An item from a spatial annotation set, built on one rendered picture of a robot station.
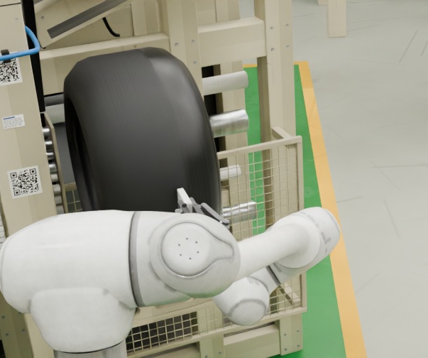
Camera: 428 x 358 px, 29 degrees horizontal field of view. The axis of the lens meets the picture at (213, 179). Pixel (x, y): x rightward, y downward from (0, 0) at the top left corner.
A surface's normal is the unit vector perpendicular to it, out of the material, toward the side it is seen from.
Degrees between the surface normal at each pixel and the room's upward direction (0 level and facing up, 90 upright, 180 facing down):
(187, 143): 64
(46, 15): 90
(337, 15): 90
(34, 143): 90
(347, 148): 0
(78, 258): 56
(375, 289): 0
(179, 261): 51
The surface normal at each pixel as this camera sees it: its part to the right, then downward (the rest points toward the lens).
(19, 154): 0.33, 0.38
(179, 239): 0.10, -0.15
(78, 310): -0.07, 0.26
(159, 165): 0.29, 0.04
